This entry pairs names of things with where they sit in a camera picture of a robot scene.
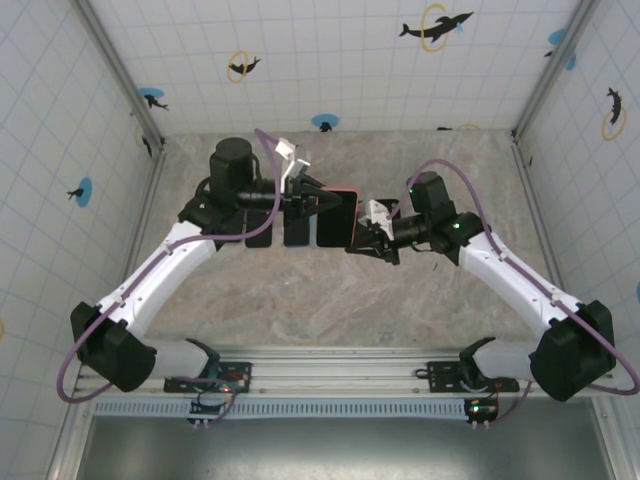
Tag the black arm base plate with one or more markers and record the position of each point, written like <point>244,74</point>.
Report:
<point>245,370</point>
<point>440,372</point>

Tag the black phone case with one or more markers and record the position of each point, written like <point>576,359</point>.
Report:
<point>259,237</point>

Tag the aluminium mounting rail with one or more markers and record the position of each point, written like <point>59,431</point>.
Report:
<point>340,372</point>

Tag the red-edged black smartphone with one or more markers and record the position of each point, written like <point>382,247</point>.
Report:
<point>357,220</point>

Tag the black controller board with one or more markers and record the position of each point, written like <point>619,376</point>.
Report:
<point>480,411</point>
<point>207,407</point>

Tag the aluminium corner post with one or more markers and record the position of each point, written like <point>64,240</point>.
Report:
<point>555,70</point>
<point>121,70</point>

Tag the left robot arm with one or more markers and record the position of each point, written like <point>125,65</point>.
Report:
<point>155,270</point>

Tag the aluminium table edge rail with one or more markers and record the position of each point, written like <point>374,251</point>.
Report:
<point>537,200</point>
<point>147,195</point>

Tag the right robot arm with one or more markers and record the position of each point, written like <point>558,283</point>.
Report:
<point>515,280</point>

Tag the grey metal panel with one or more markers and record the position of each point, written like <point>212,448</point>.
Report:
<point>350,450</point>

